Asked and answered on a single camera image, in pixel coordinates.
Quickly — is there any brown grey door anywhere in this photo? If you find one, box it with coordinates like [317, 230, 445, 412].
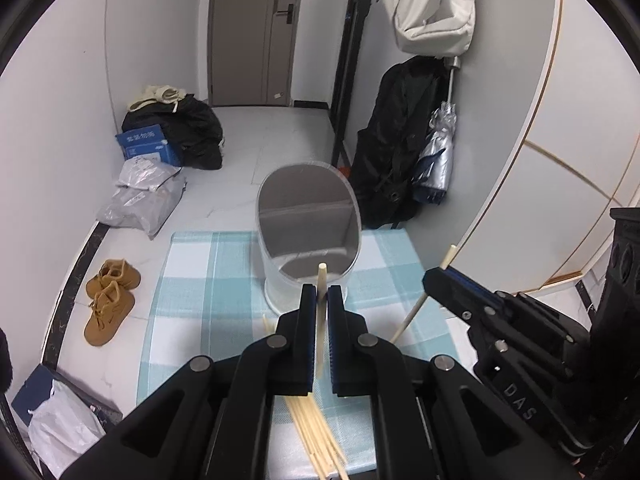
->
[207, 0, 303, 107]

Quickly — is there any white plastic bag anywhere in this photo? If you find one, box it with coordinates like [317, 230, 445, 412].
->
[27, 379, 107, 479]

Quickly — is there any beige cloth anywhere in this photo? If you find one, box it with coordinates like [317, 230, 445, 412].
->
[127, 85, 187, 113]

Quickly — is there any pile of wooden chopsticks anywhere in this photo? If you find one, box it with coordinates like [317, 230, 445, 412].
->
[261, 314, 351, 480]

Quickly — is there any white hanging bag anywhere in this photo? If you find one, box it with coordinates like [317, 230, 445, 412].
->
[381, 0, 476, 58]

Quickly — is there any black metal stand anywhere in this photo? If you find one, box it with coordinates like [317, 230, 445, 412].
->
[330, 0, 386, 167]

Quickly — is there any black bag pile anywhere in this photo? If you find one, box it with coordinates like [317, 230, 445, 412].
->
[121, 94, 224, 171]

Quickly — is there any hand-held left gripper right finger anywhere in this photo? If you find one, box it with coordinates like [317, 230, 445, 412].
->
[326, 284, 596, 480]

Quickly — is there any white wardrobe with gold trim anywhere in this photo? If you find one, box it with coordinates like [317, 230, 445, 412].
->
[452, 0, 640, 292]

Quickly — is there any blue cardboard box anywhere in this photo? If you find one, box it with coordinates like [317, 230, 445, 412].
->
[116, 124, 183, 167]

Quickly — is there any white cylindrical utensil holder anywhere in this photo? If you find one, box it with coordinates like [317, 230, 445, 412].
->
[256, 160, 362, 312]

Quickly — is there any black hanging garment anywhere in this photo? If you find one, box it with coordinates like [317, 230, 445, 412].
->
[350, 55, 451, 229]

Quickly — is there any blue white checkered tablecloth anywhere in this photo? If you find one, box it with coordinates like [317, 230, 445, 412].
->
[136, 230, 473, 480]

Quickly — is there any brown suede shoe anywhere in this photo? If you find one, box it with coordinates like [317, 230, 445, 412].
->
[83, 280, 137, 347]
[85, 259, 142, 300]

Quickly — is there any dark cloth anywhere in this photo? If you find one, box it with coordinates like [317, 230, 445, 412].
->
[0, 329, 14, 394]

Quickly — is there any grey plastic mailing bag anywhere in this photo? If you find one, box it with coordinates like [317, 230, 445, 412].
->
[118, 157, 185, 192]
[96, 177, 187, 240]

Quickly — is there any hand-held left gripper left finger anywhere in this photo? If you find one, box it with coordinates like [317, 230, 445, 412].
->
[60, 284, 321, 480]

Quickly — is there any silver folded umbrella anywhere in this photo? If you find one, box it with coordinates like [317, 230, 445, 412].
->
[412, 57, 462, 206]

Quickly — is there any wooden chopstick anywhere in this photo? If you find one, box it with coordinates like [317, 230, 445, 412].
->
[314, 262, 329, 380]
[391, 244, 457, 345]

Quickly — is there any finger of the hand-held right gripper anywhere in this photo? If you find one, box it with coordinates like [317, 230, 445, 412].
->
[444, 265, 523, 311]
[421, 267, 501, 333]

